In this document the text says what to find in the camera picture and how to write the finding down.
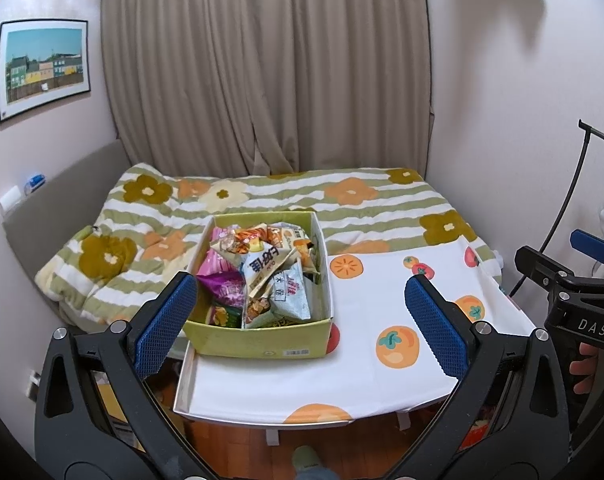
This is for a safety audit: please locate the purple chips bag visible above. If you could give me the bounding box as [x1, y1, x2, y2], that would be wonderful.
[196, 249, 246, 308]

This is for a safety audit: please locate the green snack bag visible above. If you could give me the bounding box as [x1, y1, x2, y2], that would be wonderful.
[206, 304, 242, 328]

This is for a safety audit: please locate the blue white object on headboard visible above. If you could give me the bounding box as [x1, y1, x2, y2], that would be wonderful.
[23, 174, 46, 195]

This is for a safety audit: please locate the beige curtain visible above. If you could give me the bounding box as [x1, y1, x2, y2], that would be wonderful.
[101, 0, 433, 177]

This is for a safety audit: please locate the green cardboard box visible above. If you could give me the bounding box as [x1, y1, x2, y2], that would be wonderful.
[184, 211, 334, 360]

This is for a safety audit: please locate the person's right hand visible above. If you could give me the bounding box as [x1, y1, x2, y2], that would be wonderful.
[569, 342, 600, 394]

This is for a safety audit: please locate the silver grey snack bag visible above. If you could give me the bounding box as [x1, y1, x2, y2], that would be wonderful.
[264, 260, 312, 325]

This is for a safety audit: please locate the white yellow Tayto chips bag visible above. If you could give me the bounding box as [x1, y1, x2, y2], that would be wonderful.
[278, 222, 317, 274]

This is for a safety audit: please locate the framed houses picture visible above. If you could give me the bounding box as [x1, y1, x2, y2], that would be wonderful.
[0, 18, 90, 124]

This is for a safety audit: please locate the white wall switch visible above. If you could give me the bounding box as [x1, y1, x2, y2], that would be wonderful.
[0, 185, 23, 216]

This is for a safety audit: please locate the grey headboard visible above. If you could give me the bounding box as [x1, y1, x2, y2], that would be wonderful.
[2, 140, 131, 278]

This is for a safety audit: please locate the white orange cartoon snack bag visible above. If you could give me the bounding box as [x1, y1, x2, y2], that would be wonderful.
[240, 242, 293, 300]

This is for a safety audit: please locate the pink marshmallow bag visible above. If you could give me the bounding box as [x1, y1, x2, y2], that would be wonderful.
[210, 226, 242, 268]

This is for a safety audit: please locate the green striped floral duvet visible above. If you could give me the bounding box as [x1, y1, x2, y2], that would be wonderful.
[35, 164, 502, 325]

